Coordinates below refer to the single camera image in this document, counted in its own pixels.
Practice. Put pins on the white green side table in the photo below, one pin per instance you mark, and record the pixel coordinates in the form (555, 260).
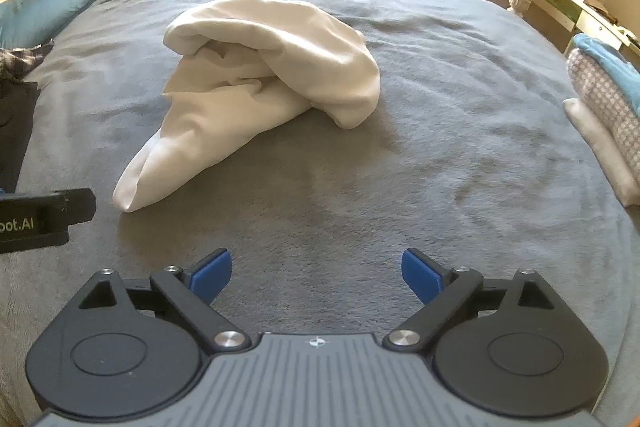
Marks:
(560, 20)

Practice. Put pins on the light blue folded cloth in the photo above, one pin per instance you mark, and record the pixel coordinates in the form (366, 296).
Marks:
(623, 73)

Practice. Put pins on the teal pillow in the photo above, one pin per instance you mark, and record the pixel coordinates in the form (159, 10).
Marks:
(27, 23)

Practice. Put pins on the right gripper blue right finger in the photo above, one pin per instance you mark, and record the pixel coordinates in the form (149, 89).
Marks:
(446, 295)

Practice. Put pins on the grey bed blanket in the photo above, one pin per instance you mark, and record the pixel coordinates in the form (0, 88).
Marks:
(469, 157)

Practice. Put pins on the plaid dark garment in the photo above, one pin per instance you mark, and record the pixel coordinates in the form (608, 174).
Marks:
(16, 64)

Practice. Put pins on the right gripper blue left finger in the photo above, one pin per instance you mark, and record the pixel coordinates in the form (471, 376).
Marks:
(189, 294)

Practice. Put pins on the black folded garment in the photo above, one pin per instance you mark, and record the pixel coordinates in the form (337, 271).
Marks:
(18, 101)

